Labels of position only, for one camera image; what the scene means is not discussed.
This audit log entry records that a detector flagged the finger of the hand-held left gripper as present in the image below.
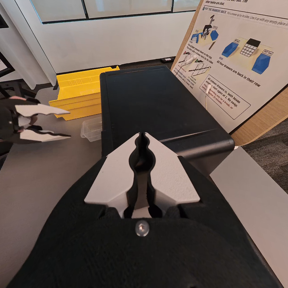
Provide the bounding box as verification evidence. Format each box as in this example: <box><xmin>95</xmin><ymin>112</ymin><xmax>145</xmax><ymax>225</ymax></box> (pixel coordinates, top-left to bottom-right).
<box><xmin>15</xmin><ymin>104</ymin><xmax>71</xmax><ymax>117</ymax></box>
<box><xmin>19</xmin><ymin>130</ymin><xmax>72</xmax><ymax>144</ymax></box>

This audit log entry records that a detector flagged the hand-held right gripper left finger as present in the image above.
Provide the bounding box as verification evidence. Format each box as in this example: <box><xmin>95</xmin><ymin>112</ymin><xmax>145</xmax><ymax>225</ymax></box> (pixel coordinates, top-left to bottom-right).
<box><xmin>84</xmin><ymin>132</ymin><xmax>141</xmax><ymax>219</ymax></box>

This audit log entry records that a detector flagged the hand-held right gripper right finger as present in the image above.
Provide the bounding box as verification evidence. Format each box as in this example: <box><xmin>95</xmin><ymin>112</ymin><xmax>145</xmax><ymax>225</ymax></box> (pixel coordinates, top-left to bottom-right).
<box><xmin>144</xmin><ymin>132</ymin><xmax>201</xmax><ymax>218</ymax></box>

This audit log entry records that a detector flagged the yellow plastic bin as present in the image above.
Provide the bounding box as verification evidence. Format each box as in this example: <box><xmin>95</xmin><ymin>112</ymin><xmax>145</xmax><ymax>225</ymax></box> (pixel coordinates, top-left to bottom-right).
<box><xmin>49</xmin><ymin>66</ymin><xmax>121</xmax><ymax>121</ymax></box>

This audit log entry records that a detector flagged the clear plastic drawer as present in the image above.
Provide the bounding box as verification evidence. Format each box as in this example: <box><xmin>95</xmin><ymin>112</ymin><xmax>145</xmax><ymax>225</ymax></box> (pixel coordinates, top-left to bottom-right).
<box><xmin>80</xmin><ymin>116</ymin><xmax>103</xmax><ymax>142</ymax></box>

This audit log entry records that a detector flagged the black drawer cabinet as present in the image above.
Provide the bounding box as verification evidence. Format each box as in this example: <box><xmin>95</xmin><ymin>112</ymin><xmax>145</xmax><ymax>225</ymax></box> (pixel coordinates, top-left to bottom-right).
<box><xmin>99</xmin><ymin>65</ymin><xmax>236</xmax><ymax>176</ymax></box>

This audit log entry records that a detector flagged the black metal stand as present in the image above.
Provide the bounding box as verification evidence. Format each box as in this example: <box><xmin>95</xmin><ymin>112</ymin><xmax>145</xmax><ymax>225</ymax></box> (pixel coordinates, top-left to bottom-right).
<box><xmin>0</xmin><ymin>67</ymin><xmax>38</xmax><ymax>100</ymax></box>

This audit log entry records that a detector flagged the glass partition window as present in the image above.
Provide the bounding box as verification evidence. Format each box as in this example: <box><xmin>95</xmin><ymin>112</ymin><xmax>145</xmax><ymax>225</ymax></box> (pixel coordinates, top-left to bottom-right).
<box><xmin>30</xmin><ymin>0</ymin><xmax>203</xmax><ymax>25</ymax></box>

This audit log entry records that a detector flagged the wooden board with instruction poster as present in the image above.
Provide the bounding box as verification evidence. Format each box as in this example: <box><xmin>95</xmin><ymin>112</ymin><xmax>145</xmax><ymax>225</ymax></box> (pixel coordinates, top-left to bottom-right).
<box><xmin>171</xmin><ymin>0</ymin><xmax>288</xmax><ymax>149</ymax></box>

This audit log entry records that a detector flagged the white cable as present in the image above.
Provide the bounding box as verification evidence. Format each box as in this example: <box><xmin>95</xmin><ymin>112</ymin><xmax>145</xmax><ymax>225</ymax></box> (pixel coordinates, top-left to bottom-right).
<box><xmin>203</xmin><ymin>85</ymin><xmax>212</xmax><ymax>111</ymax></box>

